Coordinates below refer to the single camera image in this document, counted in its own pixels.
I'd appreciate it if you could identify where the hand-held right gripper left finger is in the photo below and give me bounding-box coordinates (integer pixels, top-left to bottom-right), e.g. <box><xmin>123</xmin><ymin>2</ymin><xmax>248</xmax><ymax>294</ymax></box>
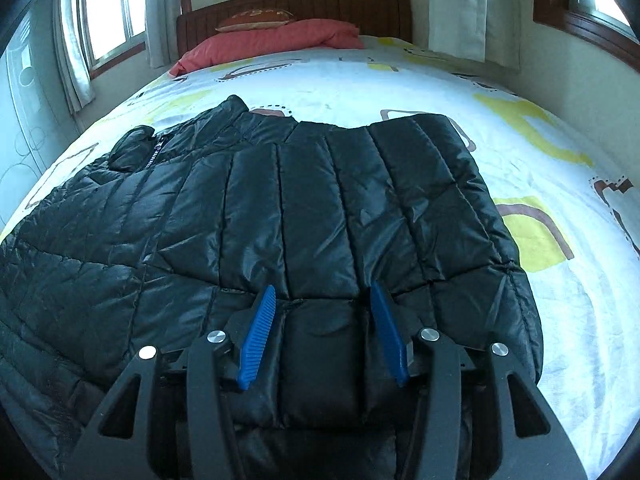
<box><xmin>66</xmin><ymin>284</ymin><xmax>278</xmax><ymax>480</ymax></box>

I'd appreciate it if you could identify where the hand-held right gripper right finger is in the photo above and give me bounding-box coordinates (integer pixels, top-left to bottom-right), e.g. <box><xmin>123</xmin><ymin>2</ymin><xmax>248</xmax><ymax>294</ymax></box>
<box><xmin>369</xmin><ymin>280</ymin><xmax>589</xmax><ymax>480</ymax></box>

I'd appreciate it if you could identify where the black puffer jacket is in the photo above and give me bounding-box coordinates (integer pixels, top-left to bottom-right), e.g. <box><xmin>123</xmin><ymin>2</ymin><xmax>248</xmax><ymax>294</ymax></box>
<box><xmin>0</xmin><ymin>94</ymin><xmax>545</xmax><ymax>480</ymax></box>

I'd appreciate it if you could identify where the bed with patterned white sheet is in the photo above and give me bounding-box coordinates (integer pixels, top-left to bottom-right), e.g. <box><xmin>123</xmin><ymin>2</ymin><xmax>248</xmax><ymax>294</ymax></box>
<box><xmin>0</xmin><ymin>34</ymin><xmax>640</xmax><ymax>480</ymax></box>

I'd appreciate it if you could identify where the red pillow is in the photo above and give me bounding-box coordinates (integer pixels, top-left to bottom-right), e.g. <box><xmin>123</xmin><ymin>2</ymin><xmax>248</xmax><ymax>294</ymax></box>
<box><xmin>169</xmin><ymin>18</ymin><xmax>365</xmax><ymax>77</ymax></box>

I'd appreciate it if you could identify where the orange-brown cushion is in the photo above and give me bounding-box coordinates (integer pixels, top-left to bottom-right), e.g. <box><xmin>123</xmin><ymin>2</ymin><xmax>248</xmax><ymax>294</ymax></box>
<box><xmin>215</xmin><ymin>7</ymin><xmax>296</xmax><ymax>34</ymax></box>

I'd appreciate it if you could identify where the glass-door wardrobe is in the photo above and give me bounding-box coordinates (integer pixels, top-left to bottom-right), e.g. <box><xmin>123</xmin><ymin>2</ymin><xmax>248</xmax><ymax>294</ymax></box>
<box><xmin>0</xmin><ymin>0</ymin><xmax>82</xmax><ymax>227</ymax></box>

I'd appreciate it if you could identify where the brown wooden headboard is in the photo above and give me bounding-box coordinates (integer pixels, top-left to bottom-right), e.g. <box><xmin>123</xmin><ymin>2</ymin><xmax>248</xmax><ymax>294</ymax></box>
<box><xmin>176</xmin><ymin>0</ymin><xmax>413</xmax><ymax>59</ymax></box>

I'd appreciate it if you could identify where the window with brown frame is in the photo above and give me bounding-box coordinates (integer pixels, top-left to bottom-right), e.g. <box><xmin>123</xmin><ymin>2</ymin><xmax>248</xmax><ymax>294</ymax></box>
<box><xmin>532</xmin><ymin>0</ymin><xmax>640</xmax><ymax>61</ymax></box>
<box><xmin>74</xmin><ymin>0</ymin><xmax>149</xmax><ymax>70</ymax></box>

